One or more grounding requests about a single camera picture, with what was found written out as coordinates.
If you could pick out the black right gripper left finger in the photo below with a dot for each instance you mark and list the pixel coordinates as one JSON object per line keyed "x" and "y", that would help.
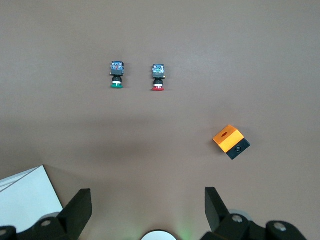
{"x": 72, "y": 217}

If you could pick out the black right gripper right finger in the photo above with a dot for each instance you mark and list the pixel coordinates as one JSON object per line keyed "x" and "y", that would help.
{"x": 220, "y": 220}

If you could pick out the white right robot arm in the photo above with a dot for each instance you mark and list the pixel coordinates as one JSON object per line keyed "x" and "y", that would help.
{"x": 158, "y": 235}

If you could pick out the white drawer cabinet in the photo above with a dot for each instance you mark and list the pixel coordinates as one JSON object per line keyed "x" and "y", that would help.
{"x": 27, "y": 197}

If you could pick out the green push button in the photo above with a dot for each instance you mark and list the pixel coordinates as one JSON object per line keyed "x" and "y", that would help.
{"x": 117, "y": 70}

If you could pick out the red push button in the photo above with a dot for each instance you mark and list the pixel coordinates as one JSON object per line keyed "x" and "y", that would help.
{"x": 158, "y": 72}

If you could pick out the orange button enclosure box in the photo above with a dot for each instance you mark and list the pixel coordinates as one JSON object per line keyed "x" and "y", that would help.
{"x": 228, "y": 140}

